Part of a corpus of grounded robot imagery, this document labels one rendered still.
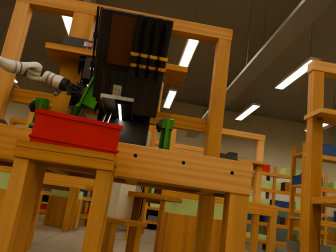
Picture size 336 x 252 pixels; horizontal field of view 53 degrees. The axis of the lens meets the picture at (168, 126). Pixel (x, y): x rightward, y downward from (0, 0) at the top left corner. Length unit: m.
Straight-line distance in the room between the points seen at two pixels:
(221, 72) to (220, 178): 1.00
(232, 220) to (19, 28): 1.80
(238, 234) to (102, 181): 0.68
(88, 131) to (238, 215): 0.76
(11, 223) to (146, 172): 0.58
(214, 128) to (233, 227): 0.84
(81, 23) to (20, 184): 1.45
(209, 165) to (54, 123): 0.70
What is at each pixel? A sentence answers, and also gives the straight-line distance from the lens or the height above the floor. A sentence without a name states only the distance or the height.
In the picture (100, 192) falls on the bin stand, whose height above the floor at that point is 0.66.
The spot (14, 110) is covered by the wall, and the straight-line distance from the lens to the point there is 12.84.
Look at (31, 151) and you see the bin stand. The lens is 1.24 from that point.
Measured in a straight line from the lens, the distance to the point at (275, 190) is 9.53.
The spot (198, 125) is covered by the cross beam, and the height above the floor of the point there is 1.22.
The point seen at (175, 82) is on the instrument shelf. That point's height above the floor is 1.50.
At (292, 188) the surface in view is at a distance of 6.86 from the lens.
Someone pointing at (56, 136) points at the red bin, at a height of 0.83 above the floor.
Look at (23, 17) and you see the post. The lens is 2.52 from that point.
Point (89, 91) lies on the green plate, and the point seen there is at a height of 1.19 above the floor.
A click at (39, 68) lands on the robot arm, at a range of 2.03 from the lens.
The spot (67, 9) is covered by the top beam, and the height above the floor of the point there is 1.86.
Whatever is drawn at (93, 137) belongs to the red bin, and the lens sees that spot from 1.25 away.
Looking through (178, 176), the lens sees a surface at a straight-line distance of 1.50.
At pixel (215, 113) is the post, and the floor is 1.30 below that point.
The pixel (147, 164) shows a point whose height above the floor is 0.82.
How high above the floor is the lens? 0.63
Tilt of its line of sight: 14 degrees up
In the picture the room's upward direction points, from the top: 8 degrees clockwise
